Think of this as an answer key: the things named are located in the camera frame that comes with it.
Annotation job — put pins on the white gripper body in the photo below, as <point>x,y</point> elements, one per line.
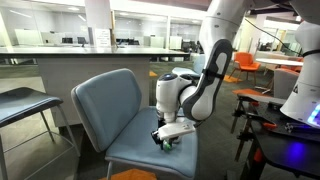
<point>175,130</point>

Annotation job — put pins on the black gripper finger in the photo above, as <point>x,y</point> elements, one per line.
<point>176,140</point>
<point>155,137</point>

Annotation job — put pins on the green marker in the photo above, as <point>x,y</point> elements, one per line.
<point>166,146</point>

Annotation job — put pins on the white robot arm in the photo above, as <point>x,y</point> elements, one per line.
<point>196,97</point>

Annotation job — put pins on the near blue chair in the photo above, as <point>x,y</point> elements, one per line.
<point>109,108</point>

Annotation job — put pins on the blue chair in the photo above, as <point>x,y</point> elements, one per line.
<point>109,108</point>
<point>19,103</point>

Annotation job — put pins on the upper orange black clamp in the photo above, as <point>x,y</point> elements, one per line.
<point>264,122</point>

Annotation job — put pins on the orange armchair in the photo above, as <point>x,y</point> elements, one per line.
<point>244,62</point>

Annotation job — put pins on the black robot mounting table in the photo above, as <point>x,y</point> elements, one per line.
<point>291,146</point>

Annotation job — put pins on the grey kitchen counter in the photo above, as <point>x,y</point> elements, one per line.
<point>62,68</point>

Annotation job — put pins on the white round table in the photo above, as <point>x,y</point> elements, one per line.
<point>278,63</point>

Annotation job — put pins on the far blue chair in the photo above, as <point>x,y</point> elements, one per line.
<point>19,103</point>

